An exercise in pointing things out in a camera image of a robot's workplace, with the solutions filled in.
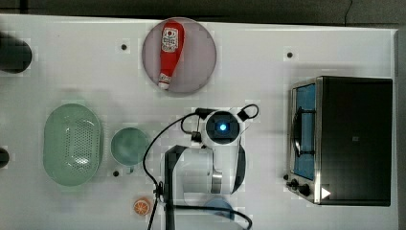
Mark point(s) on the blue bowl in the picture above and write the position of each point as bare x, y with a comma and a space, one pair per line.
221, 207

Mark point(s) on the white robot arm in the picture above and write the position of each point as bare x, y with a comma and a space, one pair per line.
194, 177

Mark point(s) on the upper black cylinder post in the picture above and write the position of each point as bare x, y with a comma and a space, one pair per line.
15, 54

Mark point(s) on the red ketchup bottle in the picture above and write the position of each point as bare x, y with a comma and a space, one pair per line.
172, 43

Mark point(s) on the green perforated colander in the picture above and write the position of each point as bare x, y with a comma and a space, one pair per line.
72, 150

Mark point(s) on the orange slice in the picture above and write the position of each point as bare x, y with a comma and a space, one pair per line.
142, 206

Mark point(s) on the light green mug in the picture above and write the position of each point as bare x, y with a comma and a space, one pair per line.
128, 147

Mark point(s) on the black toaster oven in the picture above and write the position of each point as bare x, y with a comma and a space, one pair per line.
340, 141

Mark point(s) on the grey round plate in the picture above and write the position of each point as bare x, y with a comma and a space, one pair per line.
197, 61

